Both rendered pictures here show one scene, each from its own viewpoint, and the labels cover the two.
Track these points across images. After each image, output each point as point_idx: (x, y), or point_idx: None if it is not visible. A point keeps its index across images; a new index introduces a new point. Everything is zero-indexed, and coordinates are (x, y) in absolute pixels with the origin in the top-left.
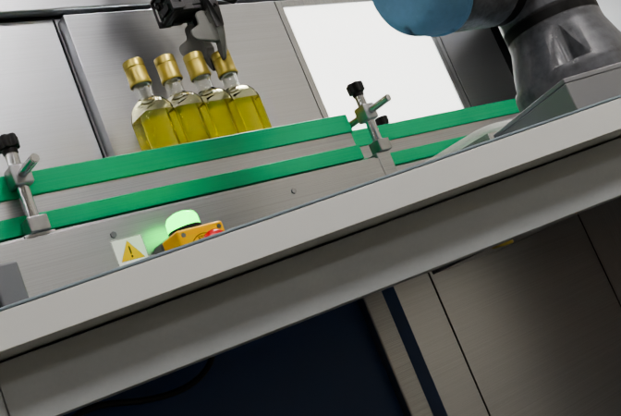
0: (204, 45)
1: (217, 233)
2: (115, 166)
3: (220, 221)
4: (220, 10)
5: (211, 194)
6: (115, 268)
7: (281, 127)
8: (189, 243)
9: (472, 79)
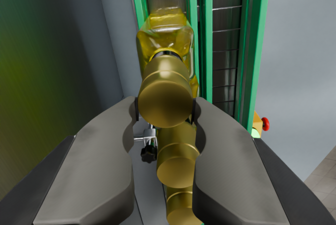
0: (128, 151)
1: (330, 150)
2: None
3: (262, 122)
4: (302, 182)
5: None
6: (314, 169)
7: (260, 60)
8: (325, 156)
9: None
